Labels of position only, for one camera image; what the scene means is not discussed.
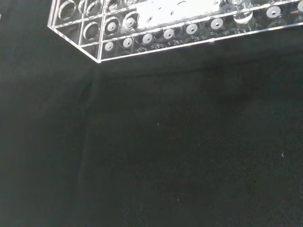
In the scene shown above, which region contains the clear acrylic test tube rack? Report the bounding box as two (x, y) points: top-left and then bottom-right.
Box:
(47, 0), (303, 63)

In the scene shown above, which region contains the black bench cloth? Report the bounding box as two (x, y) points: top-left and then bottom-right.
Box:
(0, 0), (303, 227)

